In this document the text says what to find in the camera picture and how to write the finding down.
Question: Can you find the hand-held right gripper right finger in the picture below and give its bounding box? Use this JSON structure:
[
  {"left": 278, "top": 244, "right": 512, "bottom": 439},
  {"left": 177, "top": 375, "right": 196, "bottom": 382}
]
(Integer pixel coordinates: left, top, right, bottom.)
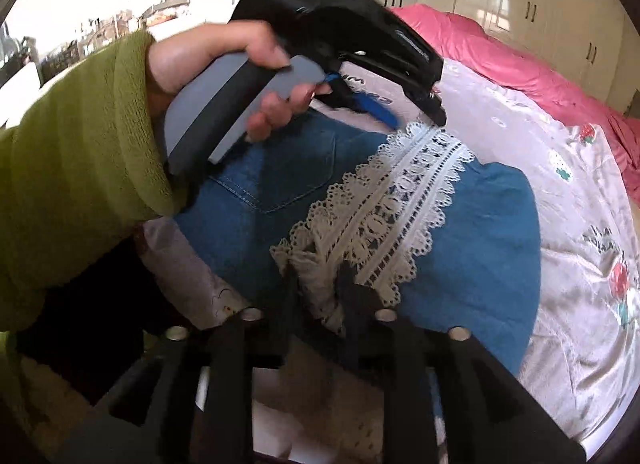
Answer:
[{"left": 337, "top": 264, "right": 587, "bottom": 464}]

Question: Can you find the strawberry printed bed sheet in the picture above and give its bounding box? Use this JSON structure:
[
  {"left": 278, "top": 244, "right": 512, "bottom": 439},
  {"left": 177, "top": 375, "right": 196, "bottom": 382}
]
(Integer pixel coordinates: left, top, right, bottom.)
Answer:
[{"left": 135, "top": 56, "right": 640, "bottom": 455}]

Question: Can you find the blue denim pants lace trim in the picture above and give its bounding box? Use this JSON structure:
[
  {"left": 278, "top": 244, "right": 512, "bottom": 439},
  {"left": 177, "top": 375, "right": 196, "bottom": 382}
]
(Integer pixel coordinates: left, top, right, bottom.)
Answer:
[{"left": 172, "top": 109, "right": 544, "bottom": 420}]

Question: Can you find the person's left forearm green sleeve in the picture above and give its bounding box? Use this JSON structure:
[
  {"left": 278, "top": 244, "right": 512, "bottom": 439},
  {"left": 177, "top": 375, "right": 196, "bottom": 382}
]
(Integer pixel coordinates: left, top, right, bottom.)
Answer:
[{"left": 0, "top": 31, "right": 190, "bottom": 336}]

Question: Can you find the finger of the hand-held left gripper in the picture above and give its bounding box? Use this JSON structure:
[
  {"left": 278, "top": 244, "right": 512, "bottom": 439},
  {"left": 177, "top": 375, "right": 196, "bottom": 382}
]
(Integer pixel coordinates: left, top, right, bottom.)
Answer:
[
  {"left": 320, "top": 71, "right": 402, "bottom": 134},
  {"left": 345, "top": 0, "right": 448, "bottom": 128}
]

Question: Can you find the cluttered white desk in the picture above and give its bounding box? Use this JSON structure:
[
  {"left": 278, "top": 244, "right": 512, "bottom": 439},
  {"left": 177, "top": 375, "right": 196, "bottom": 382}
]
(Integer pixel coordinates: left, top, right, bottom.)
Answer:
[{"left": 0, "top": 4, "right": 168, "bottom": 121}]

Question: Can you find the person's left hand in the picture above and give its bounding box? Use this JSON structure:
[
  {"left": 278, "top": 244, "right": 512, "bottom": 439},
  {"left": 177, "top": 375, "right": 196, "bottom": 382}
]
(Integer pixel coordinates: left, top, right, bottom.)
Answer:
[{"left": 145, "top": 20, "right": 334, "bottom": 143}]

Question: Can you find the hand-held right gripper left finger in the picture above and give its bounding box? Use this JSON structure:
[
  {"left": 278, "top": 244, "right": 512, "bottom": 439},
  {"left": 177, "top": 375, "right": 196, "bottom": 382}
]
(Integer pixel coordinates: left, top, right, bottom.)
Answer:
[{"left": 107, "top": 264, "right": 311, "bottom": 464}]

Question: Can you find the pink blanket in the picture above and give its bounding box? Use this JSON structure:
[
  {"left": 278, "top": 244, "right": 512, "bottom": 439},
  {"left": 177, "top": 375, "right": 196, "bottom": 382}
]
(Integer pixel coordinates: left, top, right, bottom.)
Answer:
[{"left": 390, "top": 4, "right": 640, "bottom": 181}]

